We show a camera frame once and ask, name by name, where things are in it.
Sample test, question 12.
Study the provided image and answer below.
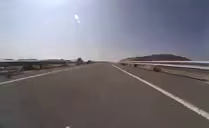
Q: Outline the grey asphalt road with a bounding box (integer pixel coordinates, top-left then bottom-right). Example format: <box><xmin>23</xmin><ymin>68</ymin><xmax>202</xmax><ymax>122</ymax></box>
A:
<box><xmin>0</xmin><ymin>62</ymin><xmax>209</xmax><ymax>128</ymax></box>

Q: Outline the dark distant hill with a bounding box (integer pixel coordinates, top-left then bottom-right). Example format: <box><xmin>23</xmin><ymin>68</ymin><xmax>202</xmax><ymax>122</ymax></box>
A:
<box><xmin>120</xmin><ymin>53</ymin><xmax>192</xmax><ymax>62</ymax></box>

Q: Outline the metal guardrail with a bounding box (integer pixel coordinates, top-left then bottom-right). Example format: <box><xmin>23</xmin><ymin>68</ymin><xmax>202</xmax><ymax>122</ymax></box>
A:
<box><xmin>120</xmin><ymin>59</ymin><xmax>209</xmax><ymax>83</ymax></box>
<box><xmin>0</xmin><ymin>58</ymin><xmax>77</xmax><ymax>70</ymax></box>

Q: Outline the dry dirt verge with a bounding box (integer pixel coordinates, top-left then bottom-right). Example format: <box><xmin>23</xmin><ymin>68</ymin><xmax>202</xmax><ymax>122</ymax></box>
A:
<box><xmin>131</xmin><ymin>63</ymin><xmax>209</xmax><ymax>84</ymax></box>
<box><xmin>0</xmin><ymin>63</ymin><xmax>80</xmax><ymax>84</ymax></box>

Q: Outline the white painted edge line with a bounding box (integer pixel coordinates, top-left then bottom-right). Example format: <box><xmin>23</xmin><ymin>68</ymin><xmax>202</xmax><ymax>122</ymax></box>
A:
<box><xmin>111</xmin><ymin>63</ymin><xmax>209</xmax><ymax>124</ymax></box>

